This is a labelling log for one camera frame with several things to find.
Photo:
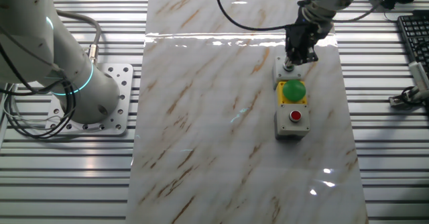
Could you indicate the grey box small green button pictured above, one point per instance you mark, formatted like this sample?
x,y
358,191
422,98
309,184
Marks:
x,y
279,73

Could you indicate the black keyboard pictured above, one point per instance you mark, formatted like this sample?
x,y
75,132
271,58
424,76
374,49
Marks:
x,y
415,39

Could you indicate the grey camera on mount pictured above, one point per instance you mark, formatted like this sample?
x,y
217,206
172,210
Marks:
x,y
407,96

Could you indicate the grey box red button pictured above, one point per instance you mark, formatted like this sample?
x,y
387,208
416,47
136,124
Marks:
x,y
291,130

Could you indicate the marble pattern table mat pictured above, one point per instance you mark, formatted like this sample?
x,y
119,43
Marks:
x,y
207,143

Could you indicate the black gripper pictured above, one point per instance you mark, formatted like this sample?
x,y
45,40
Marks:
x,y
301,39

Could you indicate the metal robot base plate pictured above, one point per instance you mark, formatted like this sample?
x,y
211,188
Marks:
x,y
124,83

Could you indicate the yellow box large green button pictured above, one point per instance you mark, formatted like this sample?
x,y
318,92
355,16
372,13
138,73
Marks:
x,y
293,90

